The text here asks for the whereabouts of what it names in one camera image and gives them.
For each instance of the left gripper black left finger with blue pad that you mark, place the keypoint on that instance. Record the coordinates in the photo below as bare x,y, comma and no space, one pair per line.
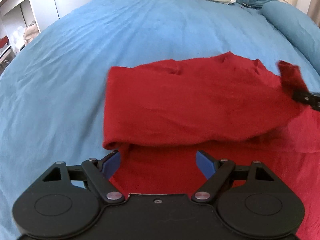
83,184

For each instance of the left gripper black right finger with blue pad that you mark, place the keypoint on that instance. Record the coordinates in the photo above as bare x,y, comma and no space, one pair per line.
230,183

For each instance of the red knit garment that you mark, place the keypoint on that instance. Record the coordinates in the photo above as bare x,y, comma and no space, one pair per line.
158,115

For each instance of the teal bolster pillow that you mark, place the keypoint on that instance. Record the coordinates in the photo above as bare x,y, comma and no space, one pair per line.
297,27

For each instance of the blue bed cover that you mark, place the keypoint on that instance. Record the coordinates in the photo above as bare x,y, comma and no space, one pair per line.
52,94

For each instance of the beige item under desk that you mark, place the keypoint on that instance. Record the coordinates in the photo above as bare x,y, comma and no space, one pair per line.
31,32

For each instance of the white desk shelf unit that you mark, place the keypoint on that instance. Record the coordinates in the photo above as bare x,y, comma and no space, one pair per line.
16,15

